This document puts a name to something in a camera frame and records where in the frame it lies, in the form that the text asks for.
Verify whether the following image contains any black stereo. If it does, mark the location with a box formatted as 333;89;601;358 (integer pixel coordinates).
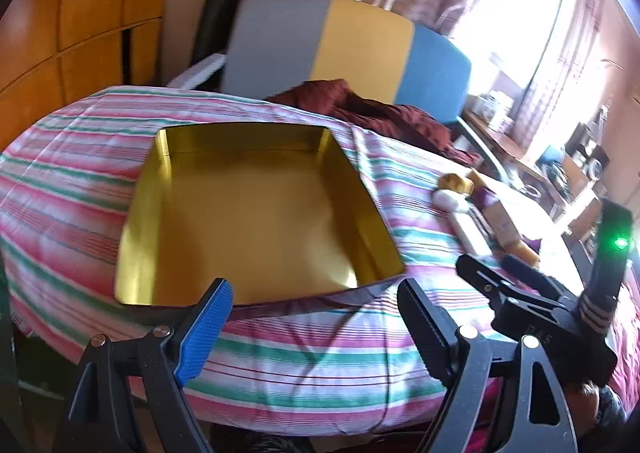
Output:
570;123;611;181

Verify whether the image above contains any window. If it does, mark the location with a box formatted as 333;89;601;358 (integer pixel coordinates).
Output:
450;0;571;98

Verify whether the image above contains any grey yellow blue chair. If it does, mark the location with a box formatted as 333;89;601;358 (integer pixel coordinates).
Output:
167;0;511;184

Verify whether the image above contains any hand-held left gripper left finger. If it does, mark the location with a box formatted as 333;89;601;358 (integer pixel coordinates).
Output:
67;277;235;453

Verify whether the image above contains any white rectangular box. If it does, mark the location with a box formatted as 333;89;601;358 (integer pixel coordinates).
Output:
450;210;493;256

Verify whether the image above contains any black rolled mat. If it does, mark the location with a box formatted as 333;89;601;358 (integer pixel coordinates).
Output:
192;0;251;71

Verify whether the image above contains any maroon jacket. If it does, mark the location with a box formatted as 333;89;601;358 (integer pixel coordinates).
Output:
267;79;481;166

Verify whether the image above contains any striped bed sheet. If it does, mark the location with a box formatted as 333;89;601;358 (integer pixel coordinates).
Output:
0;85;640;439

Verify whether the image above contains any pink blanket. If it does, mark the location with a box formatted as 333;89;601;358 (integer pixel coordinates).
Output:
607;303;640;409

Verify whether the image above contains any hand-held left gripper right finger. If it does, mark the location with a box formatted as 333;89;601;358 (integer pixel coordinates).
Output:
396;278;581;453

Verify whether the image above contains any wooden wardrobe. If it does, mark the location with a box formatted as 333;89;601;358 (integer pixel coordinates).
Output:
0;0;178;154

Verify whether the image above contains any yellow knit sock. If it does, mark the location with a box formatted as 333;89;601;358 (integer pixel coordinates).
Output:
439;173;475;196

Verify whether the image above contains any tall white carton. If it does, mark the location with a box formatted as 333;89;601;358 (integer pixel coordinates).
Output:
487;90;515;130

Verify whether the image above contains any wooden side table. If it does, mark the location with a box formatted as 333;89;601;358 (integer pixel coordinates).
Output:
462;105;551;178

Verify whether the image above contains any gold metal tin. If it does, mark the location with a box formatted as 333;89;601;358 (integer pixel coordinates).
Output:
114;122;405;308

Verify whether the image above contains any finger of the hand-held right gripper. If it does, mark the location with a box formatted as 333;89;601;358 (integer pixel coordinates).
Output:
456;254;546;319
501;254;568;301

